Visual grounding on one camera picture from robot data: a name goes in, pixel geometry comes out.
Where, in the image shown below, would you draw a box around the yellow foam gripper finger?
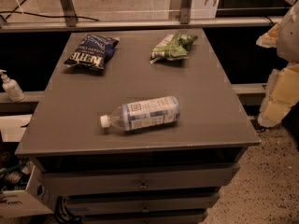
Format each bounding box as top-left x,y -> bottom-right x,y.
257,63 -> 299,128
256,23 -> 280,48

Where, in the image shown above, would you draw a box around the blue label plastic water bottle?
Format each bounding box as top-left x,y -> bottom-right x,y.
98,96 -> 180,132

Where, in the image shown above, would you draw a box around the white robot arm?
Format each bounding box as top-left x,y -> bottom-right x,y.
256,1 -> 299,128

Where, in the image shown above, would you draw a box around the green chip bag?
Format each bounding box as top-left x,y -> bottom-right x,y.
150,33 -> 198,63

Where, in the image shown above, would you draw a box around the blue Kettle chip bag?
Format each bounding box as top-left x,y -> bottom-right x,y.
64,35 -> 119,71

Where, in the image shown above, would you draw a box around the white pump dispenser bottle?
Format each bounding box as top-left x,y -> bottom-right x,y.
0,70 -> 25,102

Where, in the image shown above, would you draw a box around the grey drawer cabinet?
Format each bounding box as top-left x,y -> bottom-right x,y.
17,30 -> 259,224

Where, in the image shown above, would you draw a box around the white cardboard box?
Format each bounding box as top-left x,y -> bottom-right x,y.
0,166 -> 57,218

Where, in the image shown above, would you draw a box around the grey metal frame rail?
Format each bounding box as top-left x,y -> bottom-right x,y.
1,0 -> 297,33

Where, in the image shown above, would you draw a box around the black cable bundle under cabinet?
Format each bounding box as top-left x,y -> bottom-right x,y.
53,196 -> 84,224

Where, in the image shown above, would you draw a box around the black floor cable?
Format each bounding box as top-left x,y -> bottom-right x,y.
0,0 -> 101,22

